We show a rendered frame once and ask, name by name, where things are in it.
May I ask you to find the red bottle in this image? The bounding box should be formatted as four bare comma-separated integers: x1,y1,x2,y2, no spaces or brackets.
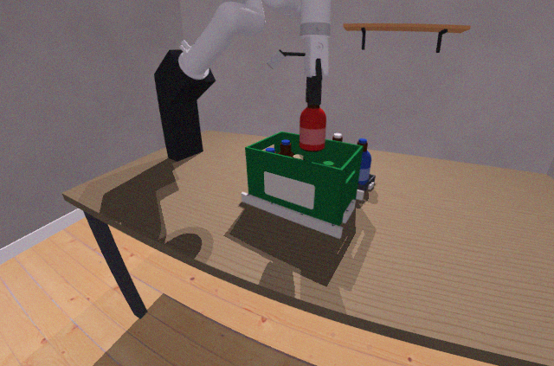
300,98,326,152

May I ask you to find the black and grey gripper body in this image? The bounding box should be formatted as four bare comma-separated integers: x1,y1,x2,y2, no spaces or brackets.
300,35,330,78

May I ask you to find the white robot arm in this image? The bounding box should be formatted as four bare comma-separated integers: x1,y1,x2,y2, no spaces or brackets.
178,0,331,80

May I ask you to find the green crate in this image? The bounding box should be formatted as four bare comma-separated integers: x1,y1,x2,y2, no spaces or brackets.
248,132,364,226

